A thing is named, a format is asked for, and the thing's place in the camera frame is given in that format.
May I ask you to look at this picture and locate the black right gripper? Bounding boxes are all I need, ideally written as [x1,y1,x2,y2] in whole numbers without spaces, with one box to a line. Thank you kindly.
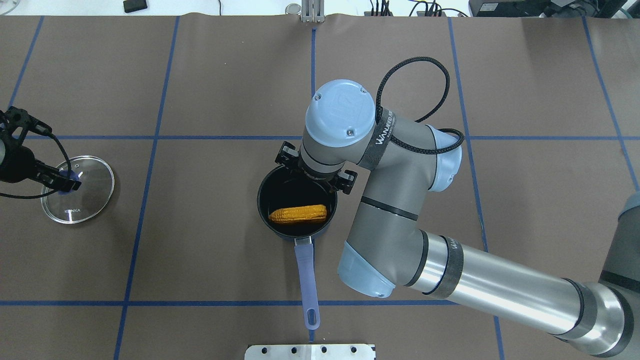
[297,162,341,187]

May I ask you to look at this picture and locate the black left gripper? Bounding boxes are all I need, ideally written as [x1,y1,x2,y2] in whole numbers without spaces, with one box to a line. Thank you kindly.
[0,142,82,193]

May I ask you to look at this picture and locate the blue saucepan with handle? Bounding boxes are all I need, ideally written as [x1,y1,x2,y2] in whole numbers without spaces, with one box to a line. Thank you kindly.
[256,165,338,331]

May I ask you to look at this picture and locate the yellow corn cob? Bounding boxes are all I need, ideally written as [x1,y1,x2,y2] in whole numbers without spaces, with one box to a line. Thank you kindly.
[268,204,329,225]

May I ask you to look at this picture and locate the glass pot lid blue knob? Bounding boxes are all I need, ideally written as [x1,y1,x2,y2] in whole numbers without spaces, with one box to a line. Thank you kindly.
[40,155,115,224]

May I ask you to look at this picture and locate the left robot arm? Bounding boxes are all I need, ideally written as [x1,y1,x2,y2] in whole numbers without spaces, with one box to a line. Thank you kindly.
[0,135,82,193]

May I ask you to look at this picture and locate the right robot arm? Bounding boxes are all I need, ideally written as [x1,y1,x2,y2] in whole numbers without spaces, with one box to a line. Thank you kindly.
[299,79,639,360]

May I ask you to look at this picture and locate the orange black power strip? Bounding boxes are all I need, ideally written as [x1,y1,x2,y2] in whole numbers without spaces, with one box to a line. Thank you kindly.
[362,0,444,18]

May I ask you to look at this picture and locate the small black puck device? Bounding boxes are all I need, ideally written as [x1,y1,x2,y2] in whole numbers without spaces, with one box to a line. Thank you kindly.
[122,0,148,14]

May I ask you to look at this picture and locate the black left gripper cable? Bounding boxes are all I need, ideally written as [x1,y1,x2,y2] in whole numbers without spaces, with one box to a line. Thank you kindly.
[0,132,73,200]

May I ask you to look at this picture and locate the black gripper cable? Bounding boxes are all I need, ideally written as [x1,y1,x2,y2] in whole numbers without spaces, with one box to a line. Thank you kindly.
[0,132,73,200]
[375,56,466,155]

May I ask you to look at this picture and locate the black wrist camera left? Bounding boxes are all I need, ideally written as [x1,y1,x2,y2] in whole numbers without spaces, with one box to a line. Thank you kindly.
[1,106,53,142]

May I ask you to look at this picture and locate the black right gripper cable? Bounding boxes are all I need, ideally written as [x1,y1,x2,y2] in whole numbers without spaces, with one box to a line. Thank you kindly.
[375,56,466,155]

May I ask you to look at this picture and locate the aluminium frame post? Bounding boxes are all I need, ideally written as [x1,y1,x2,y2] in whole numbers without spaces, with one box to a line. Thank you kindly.
[300,0,326,23]

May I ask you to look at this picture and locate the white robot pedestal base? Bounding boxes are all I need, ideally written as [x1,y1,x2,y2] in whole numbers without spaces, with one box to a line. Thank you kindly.
[244,343,377,360]

